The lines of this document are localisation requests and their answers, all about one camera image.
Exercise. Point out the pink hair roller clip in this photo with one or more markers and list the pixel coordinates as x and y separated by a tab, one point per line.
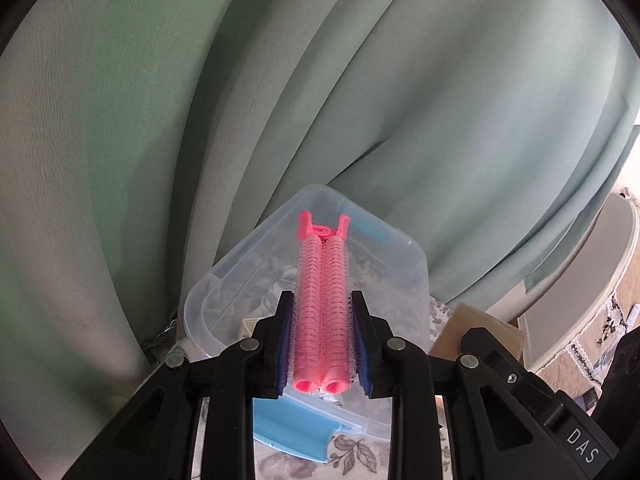
320	310

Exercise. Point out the floral fleece blanket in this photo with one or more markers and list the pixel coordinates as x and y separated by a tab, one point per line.
350	455

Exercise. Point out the green curtain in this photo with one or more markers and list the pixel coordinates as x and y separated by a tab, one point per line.
350	85

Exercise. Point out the white rounded appliance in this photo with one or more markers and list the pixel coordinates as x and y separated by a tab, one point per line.
590	270

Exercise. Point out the clear plastic storage container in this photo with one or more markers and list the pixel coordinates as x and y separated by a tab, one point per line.
390	280

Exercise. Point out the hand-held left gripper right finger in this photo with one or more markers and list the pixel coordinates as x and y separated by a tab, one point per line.
364	365

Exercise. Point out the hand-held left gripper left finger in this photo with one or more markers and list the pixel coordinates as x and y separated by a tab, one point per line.
283	360

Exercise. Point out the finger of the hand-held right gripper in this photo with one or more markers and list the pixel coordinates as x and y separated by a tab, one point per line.
485	342
622	370

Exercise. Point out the brown tape roll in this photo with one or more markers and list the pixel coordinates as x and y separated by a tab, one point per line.
470	320

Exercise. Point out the quilted lace cover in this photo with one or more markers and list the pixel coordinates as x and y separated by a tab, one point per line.
600	345

